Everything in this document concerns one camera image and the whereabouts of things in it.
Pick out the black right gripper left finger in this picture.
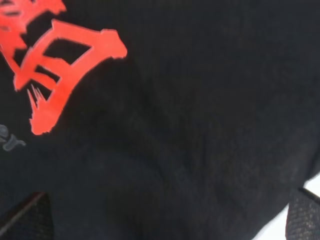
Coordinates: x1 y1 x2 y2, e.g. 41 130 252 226
0 192 54 240

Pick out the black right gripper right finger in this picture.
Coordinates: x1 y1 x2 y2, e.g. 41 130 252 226
285 188 320 240

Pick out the black printed t-shirt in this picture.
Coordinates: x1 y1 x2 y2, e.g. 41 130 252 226
0 0 320 240

